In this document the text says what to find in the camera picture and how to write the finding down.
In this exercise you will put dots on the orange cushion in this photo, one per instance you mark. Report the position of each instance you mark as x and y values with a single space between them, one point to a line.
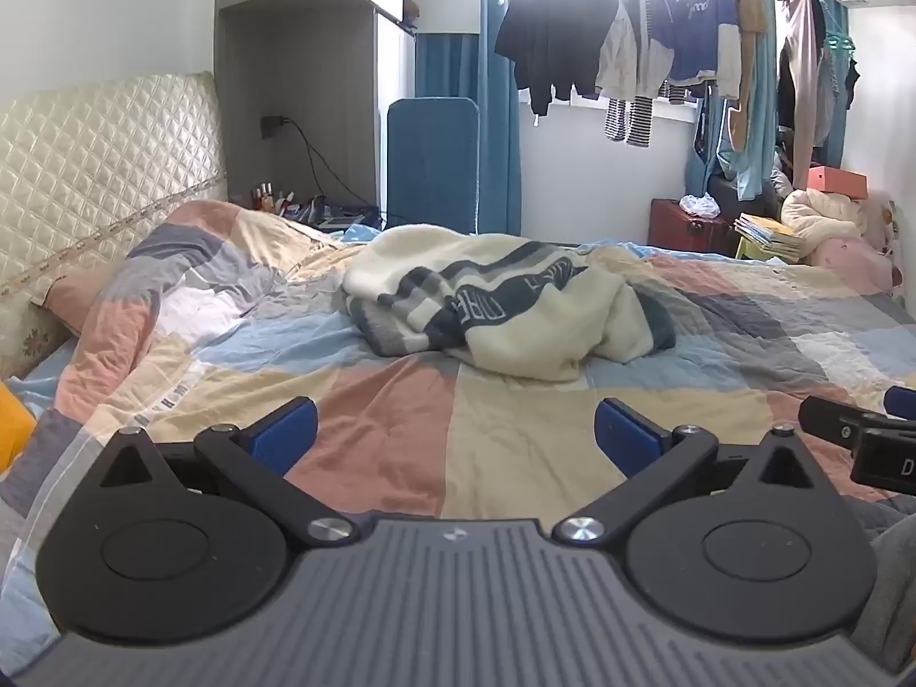
13 426

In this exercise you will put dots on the black hanging hoodie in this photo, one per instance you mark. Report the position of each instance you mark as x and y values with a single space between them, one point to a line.
554 28

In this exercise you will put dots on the light blue bed sheet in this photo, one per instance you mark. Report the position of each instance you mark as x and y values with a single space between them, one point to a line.
21 587

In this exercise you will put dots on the light blue hanging garment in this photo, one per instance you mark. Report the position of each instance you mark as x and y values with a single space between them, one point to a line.
748 150

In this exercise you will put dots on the blue printed hanging shirt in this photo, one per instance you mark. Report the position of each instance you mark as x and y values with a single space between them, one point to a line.
690 21

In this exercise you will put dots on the dark red suitcase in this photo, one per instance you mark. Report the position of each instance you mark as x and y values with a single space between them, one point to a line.
687 229

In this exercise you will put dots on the white plastic bag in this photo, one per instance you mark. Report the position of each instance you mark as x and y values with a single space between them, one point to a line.
698 205

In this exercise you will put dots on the dark hanging garment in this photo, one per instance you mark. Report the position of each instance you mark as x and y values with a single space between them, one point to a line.
837 107

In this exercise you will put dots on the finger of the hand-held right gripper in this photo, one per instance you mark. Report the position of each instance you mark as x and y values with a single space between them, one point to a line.
902 402
834 423

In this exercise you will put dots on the blue curtain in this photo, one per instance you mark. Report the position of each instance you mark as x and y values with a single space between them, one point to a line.
497 157

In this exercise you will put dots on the cream rolled duvet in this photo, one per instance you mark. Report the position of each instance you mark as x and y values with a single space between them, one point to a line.
823 222

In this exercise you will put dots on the striped hanging garment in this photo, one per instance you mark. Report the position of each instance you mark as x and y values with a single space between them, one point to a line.
637 118

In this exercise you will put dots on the person's grey clothing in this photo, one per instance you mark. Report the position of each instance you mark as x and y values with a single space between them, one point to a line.
891 587

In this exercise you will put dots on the cream quilted headboard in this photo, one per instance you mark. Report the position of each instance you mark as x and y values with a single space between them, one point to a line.
93 164

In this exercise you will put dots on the beige hanging trousers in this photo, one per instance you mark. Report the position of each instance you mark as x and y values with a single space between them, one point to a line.
800 86

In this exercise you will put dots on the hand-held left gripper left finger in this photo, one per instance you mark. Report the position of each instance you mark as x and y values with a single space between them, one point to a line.
286 433

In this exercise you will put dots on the cluttered bedside table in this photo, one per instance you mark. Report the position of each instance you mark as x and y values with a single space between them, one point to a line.
336 215

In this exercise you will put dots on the pink pillow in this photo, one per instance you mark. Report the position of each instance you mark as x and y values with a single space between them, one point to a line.
75 293

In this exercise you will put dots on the stack of books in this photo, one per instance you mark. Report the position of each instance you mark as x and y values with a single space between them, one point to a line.
769 232

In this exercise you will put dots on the white hanging garment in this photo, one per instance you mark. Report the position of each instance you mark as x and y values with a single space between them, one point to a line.
619 57

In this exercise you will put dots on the orange box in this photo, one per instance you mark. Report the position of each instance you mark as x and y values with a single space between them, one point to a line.
837 180

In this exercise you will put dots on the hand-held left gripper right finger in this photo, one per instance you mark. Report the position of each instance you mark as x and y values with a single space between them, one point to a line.
630 440

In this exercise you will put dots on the pink plush blanket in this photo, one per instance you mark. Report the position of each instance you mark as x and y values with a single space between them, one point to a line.
859 265

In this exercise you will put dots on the row of small bottles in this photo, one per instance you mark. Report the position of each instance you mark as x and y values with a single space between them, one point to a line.
268 198

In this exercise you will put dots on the black wall charger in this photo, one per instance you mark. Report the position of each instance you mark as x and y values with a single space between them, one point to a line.
272 127

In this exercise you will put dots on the blue upholstered chair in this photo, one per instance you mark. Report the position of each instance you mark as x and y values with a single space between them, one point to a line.
431 164

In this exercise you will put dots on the teal clothes hangers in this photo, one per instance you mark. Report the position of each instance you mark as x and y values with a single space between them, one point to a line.
839 32

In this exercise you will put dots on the tan hanging garment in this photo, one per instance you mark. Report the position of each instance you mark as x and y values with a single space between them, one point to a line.
750 7

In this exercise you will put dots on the pastel patchwork quilt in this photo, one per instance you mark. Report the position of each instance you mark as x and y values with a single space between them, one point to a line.
501 444

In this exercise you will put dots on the grey cabinet unit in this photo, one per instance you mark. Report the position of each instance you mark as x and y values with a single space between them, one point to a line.
308 57

